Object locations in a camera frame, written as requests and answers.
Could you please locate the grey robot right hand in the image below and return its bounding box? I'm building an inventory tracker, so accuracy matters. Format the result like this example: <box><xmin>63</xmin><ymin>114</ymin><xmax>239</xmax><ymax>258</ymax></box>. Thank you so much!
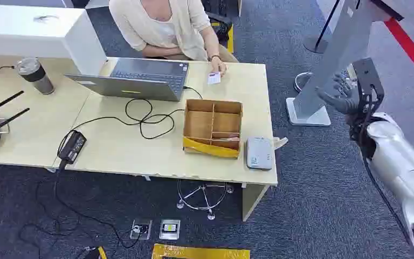
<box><xmin>315</xmin><ymin>73</ymin><xmax>361</xmax><ymax>115</ymax></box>

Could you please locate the person's left hand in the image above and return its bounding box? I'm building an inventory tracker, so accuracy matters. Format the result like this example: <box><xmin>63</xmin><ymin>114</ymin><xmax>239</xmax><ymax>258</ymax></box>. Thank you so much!
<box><xmin>210</xmin><ymin>57</ymin><xmax>229</xmax><ymax>77</ymax></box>

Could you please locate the black office chair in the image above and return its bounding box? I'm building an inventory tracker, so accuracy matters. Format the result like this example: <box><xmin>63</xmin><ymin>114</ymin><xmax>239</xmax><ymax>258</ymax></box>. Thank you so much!
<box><xmin>204</xmin><ymin>10</ymin><xmax>234</xmax><ymax>42</ymax></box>

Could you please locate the grey kiosk stand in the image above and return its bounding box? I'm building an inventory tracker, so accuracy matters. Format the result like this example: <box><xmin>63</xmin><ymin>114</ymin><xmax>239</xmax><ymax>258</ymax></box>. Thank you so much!
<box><xmin>286</xmin><ymin>0</ymin><xmax>405</xmax><ymax>127</ymax></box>

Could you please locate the round chrome base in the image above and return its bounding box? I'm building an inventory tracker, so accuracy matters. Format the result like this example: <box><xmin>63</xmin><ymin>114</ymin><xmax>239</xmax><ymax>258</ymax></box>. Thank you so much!
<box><xmin>293</xmin><ymin>71</ymin><xmax>313</xmax><ymax>93</ymax></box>

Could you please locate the wooden card box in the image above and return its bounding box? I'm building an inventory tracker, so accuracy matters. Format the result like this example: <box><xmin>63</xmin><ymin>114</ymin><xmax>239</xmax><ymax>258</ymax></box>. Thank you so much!
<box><xmin>182</xmin><ymin>99</ymin><xmax>244</xmax><ymax>160</ymax></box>

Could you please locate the person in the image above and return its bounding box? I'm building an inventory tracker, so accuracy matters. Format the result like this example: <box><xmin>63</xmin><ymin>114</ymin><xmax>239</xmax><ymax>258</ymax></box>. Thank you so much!
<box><xmin>108</xmin><ymin>0</ymin><xmax>240</xmax><ymax>77</ymax></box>

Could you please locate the small white tag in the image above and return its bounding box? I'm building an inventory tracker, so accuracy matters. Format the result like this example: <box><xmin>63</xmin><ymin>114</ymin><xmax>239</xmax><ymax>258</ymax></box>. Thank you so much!
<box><xmin>273</xmin><ymin>137</ymin><xmax>289</xmax><ymax>151</ymax></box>

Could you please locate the red barrier belt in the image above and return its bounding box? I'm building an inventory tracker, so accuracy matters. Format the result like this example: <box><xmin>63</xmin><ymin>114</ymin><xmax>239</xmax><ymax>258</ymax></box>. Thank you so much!
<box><xmin>383</xmin><ymin>18</ymin><xmax>414</xmax><ymax>91</ymax></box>

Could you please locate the grey laptop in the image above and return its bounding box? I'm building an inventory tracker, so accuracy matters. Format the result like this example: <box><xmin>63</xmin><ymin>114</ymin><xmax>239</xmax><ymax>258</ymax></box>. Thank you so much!
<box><xmin>64</xmin><ymin>57</ymin><xmax>190</xmax><ymax>103</ymax></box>

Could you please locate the grey card reader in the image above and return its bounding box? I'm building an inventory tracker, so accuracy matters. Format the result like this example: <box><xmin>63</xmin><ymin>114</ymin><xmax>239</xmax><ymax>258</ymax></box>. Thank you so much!
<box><xmin>246</xmin><ymin>135</ymin><xmax>274</xmax><ymax>171</ymax></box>

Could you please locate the chrome stool base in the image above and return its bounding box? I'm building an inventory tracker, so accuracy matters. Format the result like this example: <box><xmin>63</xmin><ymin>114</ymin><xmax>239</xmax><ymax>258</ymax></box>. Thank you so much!
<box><xmin>176</xmin><ymin>179</ymin><xmax>235</xmax><ymax>221</ymax></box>

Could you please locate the pale desk leg panel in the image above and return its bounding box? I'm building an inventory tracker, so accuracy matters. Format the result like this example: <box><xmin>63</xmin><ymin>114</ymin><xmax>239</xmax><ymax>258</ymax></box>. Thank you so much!
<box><xmin>241</xmin><ymin>183</ymin><xmax>271</xmax><ymax>223</ymax></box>

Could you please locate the black power adapter brick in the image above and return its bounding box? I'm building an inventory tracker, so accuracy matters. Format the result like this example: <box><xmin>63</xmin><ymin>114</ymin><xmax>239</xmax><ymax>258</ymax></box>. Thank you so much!
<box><xmin>57</xmin><ymin>130</ymin><xmax>87</xmax><ymax>166</ymax></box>

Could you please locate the floor socket with yellow label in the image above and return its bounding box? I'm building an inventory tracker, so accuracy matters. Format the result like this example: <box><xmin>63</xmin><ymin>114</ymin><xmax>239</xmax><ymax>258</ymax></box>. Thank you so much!
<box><xmin>158</xmin><ymin>219</ymin><xmax>181</xmax><ymax>241</ymax></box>

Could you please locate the steel tumbler with lid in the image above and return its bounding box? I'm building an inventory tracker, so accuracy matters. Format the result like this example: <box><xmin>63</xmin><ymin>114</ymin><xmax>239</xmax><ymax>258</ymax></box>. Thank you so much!
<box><xmin>16</xmin><ymin>57</ymin><xmax>56</xmax><ymax>96</ymax></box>

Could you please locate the long yellow floor tape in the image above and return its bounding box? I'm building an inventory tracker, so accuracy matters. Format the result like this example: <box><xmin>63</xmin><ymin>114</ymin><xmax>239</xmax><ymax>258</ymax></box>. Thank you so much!
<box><xmin>151</xmin><ymin>243</ymin><xmax>251</xmax><ymax>259</ymax></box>

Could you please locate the white counter block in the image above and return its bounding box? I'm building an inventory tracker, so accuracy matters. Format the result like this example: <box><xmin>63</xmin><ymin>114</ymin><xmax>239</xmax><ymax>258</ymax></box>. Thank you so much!
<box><xmin>0</xmin><ymin>4</ymin><xmax>107</xmax><ymax>76</ymax></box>

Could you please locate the yellow and black floor item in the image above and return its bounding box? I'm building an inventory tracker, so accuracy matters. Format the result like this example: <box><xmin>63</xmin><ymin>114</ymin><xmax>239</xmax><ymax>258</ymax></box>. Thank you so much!
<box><xmin>81</xmin><ymin>246</ymin><xmax>108</xmax><ymax>259</ymax></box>

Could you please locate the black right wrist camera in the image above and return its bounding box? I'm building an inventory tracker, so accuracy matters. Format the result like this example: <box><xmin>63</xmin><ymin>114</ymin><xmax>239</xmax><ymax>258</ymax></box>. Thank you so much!
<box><xmin>351</xmin><ymin>58</ymin><xmax>385</xmax><ymax>119</ymax></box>

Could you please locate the black stanchion post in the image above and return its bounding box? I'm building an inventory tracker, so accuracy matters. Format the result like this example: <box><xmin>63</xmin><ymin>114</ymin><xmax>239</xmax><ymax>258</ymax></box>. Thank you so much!
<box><xmin>303</xmin><ymin>0</ymin><xmax>341</xmax><ymax>54</ymax></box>

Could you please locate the black laptop power cable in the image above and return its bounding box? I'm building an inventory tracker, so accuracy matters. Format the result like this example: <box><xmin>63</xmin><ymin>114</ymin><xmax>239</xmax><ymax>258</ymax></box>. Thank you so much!
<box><xmin>56</xmin><ymin>85</ymin><xmax>204</xmax><ymax>155</ymax></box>

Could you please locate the black mains cable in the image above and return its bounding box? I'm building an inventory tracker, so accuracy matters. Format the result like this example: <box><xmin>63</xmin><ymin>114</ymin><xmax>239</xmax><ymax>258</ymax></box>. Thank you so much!
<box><xmin>17</xmin><ymin>161</ymin><xmax>144</xmax><ymax>253</ymax></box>

